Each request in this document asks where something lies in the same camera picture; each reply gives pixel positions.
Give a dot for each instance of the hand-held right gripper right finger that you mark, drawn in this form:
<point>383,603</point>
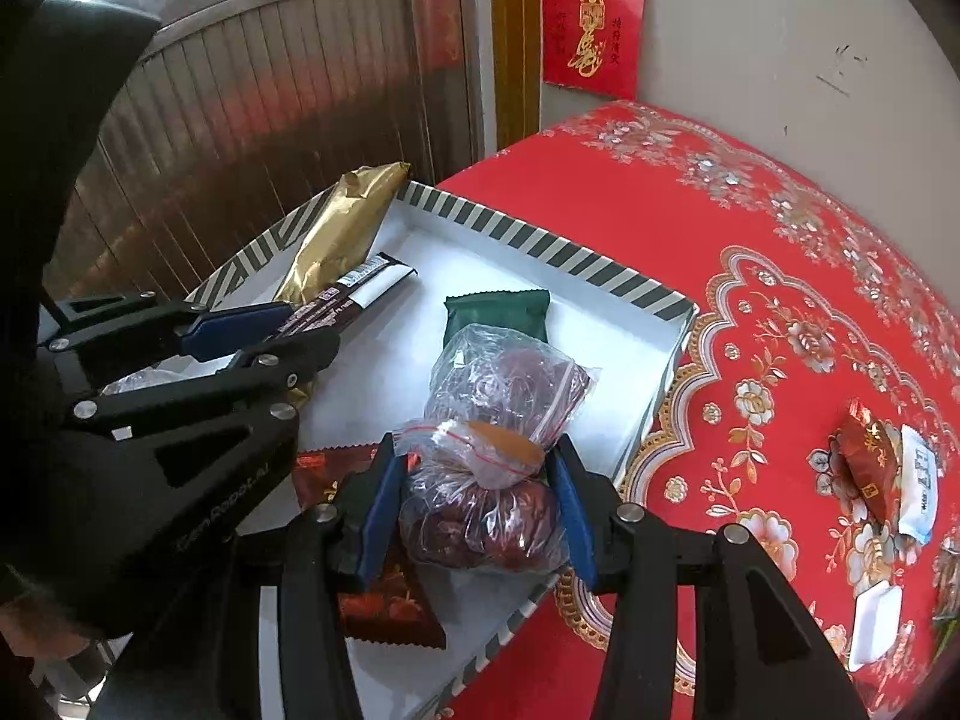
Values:
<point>570,517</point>

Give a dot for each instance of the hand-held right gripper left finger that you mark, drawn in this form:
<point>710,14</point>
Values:
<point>379,510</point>

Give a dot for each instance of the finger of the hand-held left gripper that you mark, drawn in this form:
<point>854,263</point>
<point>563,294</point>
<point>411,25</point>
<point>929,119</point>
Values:
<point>232,328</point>
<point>285,364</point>

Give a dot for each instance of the zip bag of red dates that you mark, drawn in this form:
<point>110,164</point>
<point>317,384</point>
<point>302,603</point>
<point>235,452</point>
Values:
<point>465,525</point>

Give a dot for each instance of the dark brown chocolate bar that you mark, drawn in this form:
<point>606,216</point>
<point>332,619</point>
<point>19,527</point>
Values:
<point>360,289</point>

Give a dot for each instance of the gold foil snack packet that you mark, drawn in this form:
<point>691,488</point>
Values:
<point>337,232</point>

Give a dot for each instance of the striped cardboard box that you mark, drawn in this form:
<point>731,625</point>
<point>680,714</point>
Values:
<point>465,270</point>

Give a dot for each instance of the dark green snack packet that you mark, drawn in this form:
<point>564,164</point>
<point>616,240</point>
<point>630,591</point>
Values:
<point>495,311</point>

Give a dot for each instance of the red gold-print snack packet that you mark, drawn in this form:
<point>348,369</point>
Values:
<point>870,457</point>

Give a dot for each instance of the small white snack packet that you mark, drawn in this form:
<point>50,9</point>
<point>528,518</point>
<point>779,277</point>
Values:
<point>874,622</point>

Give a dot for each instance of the white blue snack packet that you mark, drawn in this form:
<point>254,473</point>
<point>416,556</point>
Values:
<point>919,480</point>

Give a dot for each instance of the clear pastry bag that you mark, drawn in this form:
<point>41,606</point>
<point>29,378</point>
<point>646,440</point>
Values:
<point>150,380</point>

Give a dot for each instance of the brown ribbed door panel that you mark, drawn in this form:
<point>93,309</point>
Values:
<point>262,105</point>

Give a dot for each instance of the red door couplet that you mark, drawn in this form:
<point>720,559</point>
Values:
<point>442,0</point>

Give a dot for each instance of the golden wooden door frame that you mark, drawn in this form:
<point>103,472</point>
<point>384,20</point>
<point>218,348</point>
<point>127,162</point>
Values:
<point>514,37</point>

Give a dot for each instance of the red gold wall poster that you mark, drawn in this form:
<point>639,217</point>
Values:
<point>592,19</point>

